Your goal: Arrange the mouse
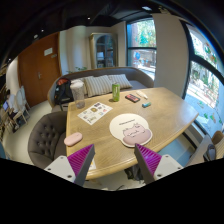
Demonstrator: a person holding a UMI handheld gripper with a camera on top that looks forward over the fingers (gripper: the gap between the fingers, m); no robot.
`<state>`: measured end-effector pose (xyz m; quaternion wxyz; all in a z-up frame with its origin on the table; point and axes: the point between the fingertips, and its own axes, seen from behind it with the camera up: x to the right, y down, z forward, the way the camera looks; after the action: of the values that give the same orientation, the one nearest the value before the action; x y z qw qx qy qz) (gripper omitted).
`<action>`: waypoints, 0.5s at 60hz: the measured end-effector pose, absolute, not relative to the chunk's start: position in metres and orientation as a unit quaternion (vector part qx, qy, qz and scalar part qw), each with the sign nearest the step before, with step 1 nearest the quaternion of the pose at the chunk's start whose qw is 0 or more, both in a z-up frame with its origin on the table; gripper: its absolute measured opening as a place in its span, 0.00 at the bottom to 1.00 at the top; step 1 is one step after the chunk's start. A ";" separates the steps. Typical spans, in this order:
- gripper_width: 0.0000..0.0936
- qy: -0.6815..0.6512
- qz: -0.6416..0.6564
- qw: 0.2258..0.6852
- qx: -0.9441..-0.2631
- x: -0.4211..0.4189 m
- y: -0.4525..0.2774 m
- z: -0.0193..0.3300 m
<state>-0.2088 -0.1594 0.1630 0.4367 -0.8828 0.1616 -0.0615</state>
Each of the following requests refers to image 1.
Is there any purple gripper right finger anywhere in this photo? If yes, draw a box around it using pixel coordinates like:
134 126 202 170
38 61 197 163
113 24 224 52
134 144 162 184

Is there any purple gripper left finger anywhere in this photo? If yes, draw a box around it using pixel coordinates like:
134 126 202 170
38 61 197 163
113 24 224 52
68 144 95 186

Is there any grey tufted armchair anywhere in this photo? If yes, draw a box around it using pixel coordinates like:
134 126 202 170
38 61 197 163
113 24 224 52
28 111 67 169

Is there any sticker sheet paper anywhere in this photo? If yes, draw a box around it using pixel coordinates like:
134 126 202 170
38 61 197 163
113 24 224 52
78 102 112 125

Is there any teal small eraser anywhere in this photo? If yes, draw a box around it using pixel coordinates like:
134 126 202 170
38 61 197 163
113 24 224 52
142 102 151 108

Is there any wooden chair right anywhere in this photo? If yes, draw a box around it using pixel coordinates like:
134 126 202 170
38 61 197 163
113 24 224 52
187 131 224 166

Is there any black red backpack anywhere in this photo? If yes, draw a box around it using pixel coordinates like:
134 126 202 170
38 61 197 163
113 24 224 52
54 78 74 105

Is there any clear plastic tumbler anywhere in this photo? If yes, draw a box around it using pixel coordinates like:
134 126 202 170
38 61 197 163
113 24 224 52
70 80 85 109

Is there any striped cushion left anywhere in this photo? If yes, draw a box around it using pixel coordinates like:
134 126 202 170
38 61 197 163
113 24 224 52
85 75 112 97

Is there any striped cushion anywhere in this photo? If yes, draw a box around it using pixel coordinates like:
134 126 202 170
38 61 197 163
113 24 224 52
85 75 112 97
108 74 132 89

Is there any green drink can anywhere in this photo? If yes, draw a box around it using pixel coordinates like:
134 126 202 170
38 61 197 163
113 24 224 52
112 83 120 102

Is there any grey curved sofa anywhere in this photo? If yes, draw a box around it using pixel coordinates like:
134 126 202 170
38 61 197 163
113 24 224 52
47 66 155 113

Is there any striped cushion right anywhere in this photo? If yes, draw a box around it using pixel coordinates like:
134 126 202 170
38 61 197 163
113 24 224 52
108 74 132 89

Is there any brown wooden door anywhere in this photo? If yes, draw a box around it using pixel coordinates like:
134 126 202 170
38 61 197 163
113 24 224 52
18 33 61 107

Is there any glass door cabinet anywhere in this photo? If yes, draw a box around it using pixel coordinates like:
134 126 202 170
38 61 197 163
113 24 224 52
89 33 118 69

